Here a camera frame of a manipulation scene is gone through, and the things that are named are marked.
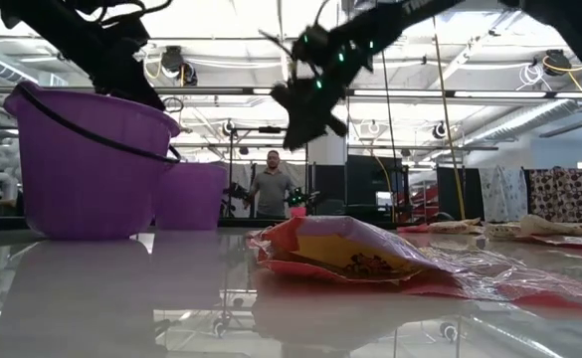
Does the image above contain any purple plastic bucket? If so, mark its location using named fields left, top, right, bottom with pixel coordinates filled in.
left=2, top=81, right=183, bottom=242
left=153, top=159, right=230, bottom=232

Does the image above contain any white robot figure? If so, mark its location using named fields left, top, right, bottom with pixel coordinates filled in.
left=0, top=137, right=22, bottom=203

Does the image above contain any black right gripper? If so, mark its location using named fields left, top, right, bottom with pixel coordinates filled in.
left=270, top=24, right=376, bottom=152

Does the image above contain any white coiled cable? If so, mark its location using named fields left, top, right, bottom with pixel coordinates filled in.
left=517, top=62, right=546, bottom=91

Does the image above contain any yellow cable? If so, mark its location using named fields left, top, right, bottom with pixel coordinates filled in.
left=431, top=17, right=468, bottom=223

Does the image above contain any red equipment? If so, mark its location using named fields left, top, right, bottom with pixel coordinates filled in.
left=396, top=182, right=441, bottom=224

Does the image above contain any beige candy packet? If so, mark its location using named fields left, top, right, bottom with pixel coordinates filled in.
left=425, top=217, right=485, bottom=236
left=517, top=213, right=582, bottom=239
left=483, top=222, right=523, bottom=241

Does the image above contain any black metal frame rig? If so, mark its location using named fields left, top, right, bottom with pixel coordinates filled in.
left=226, top=125, right=310, bottom=220

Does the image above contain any black partition panel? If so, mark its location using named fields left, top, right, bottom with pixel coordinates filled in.
left=345, top=154, right=411, bottom=224

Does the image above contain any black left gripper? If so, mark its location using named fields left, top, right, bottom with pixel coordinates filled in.
left=87, top=35, right=167, bottom=111

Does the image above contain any white printed cloth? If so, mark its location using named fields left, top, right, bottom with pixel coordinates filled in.
left=478, top=165, right=529, bottom=224

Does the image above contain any yellow red candy packet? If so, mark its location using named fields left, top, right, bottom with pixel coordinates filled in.
left=248, top=215, right=444, bottom=285

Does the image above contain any white pillar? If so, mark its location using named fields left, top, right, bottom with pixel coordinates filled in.
left=308, top=133, right=348, bottom=168

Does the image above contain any silver ventilation duct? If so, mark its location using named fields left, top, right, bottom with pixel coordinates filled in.
left=462, top=96, right=582, bottom=146

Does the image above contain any black curtain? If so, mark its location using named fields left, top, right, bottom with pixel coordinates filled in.
left=436, top=166, right=485, bottom=225

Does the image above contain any brown patterned cloth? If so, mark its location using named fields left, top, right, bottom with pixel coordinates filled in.
left=527, top=166, right=582, bottom=225

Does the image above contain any black ceiling cable reel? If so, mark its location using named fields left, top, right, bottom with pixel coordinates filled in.
left=162, top=45, right=199, bottom=88

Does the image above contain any ceiling reel with yellow cable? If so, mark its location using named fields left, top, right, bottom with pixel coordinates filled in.
left=541, top=48, right=574, bottom=78

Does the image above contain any thin black cable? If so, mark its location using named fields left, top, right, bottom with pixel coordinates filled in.
left=378, top=49, right=398, bottom=224

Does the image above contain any person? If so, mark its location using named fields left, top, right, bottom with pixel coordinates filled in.
left=247, top=149, right=297, bottom=220

